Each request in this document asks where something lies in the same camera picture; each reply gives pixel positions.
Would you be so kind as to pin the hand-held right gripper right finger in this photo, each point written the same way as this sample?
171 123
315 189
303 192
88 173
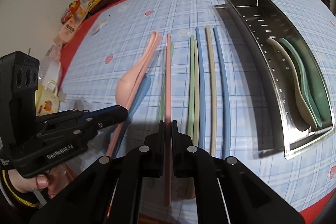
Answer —
175 140

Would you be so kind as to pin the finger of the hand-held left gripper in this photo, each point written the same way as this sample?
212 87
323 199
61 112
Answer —
110 117
78 114

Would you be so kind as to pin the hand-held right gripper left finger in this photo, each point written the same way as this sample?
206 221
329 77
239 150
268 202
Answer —
161 140

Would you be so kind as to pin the blue spoon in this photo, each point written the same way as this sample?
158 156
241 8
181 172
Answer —
144 87

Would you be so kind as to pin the blue chopstick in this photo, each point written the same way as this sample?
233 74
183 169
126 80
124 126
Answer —
201 95
225 98

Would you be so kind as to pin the pink chopstick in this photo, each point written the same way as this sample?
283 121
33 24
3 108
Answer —
168 82

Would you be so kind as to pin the stainless steel utensil holder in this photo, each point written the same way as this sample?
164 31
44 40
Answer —
275 16

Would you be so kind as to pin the person's left forearm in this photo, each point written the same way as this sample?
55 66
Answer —
10 203

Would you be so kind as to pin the person's left hand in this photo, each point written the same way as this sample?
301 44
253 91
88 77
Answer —
40 182

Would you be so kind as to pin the clear plastic container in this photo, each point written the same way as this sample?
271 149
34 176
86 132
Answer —
51 71

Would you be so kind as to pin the cream printed mug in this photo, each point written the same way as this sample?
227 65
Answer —
48 103

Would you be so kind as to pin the beige chopstick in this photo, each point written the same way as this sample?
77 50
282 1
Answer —
214 95

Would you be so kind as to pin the cream snack packet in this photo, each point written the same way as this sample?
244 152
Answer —
69 28

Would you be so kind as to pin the orange snack packet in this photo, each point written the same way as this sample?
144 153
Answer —
70 11

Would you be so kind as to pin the small clear wrapper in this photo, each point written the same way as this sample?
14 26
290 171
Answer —
100 26

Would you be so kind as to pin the blue plaid tablecloth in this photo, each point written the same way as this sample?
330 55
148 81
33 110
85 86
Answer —
131 16

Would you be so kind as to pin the dark red packet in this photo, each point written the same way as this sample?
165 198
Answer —
107 2

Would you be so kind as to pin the beige spoon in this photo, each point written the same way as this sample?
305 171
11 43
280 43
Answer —
294 82

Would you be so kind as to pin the dark green spoon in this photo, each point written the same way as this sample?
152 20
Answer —
315 87

